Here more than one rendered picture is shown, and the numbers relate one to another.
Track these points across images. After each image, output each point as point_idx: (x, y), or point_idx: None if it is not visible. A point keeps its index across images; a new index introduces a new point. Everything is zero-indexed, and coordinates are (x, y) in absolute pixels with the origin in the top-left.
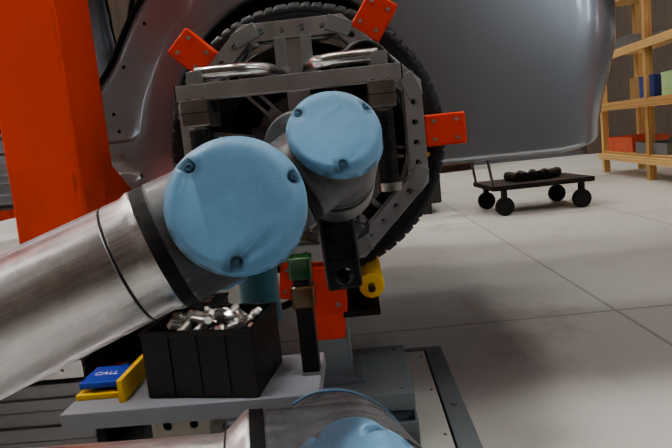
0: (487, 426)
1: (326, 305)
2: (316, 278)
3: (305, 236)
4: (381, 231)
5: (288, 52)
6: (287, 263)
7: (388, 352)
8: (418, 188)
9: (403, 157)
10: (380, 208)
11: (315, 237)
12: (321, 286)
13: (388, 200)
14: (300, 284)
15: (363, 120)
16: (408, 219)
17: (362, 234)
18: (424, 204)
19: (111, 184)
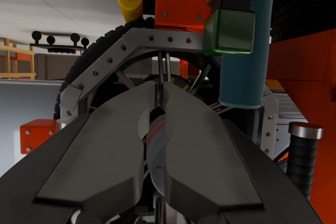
0: None
1: None
2: (183, 14)
3: (182, 53)
4: (112, 51)
5: (174, 214)
6: (253, 46)
7: None
8: (71, 88)
9: (91, 109)
10: (113, 71)
11: (268, 209)
12: (179, 4)
13: (105, 78)
14: (238, 1)
15: None
16: (90, 55)
17: (38, 165)
18: (75, 67)
19: (324, 119)
